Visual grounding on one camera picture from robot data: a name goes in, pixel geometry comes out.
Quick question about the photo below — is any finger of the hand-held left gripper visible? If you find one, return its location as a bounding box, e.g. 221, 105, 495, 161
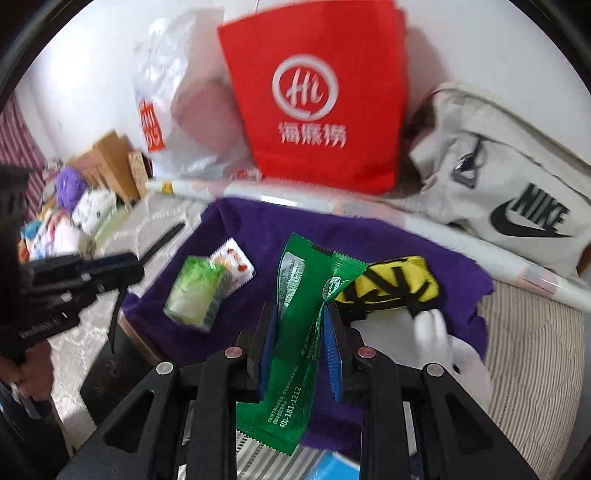
85, 268, 145, 294
76, 251, 140, 274

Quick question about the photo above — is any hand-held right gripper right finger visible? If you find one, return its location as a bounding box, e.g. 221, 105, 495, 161
323, 305, 541, 480

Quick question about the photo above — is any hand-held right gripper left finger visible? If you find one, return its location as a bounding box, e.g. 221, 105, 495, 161
55, 302, 280, 480

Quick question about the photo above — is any light green snack packet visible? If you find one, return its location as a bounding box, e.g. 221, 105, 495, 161
164, 256, 232, 332

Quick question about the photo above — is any person's left hand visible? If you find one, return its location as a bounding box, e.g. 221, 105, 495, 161
0, 355, 24, 386

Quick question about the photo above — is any white spotted plush toy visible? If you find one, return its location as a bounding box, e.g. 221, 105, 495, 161
71, 189, 118, 234

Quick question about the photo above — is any black stick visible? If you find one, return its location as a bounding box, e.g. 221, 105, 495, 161
139, 222, 186, 266

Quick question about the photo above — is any grey patterned bed sheet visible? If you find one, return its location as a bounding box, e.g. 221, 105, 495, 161
48, 194, 218, 453

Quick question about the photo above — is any colourful printed cloth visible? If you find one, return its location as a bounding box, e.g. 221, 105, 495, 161
18, 208, 93, 264

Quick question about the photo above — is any purple plush toy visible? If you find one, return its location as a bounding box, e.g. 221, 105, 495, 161
55, 166, 88, 213

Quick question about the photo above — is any white and red packet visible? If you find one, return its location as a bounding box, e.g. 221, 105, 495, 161
210, 237, 256, 292

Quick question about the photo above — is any black box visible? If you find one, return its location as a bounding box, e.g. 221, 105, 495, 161
79, 295, 160, 425

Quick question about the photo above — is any yellow and black pouch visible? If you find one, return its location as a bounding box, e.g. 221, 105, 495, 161
333, 255, 441, 319

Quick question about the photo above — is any woven basket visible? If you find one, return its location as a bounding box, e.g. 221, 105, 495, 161
127, 150, 151, 195

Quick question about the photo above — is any wooden headboard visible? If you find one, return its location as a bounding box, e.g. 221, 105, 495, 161
69, 131, 153, 208

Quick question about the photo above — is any purple towel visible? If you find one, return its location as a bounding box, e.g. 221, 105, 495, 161
122, 196, 495, 480

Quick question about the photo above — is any blue packet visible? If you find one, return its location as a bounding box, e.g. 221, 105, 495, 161
302, 450, 361, 480

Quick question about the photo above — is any red striped curtain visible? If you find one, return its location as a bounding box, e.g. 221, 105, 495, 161
0, 102, 47, 208

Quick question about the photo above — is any white plastic shopping bag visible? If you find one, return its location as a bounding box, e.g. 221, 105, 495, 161
133, 11, 259, 181

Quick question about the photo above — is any rolled white mat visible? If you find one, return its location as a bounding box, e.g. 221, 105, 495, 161
147, 178, 585, 305

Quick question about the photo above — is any striped beige bed sheet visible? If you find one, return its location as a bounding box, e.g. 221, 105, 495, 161
233, 279, 585, 480

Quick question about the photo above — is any beige backpack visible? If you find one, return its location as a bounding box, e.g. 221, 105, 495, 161
409, 83, 591, 278

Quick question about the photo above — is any red paper bag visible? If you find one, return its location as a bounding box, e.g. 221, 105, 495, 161
217, 0, 409, 195

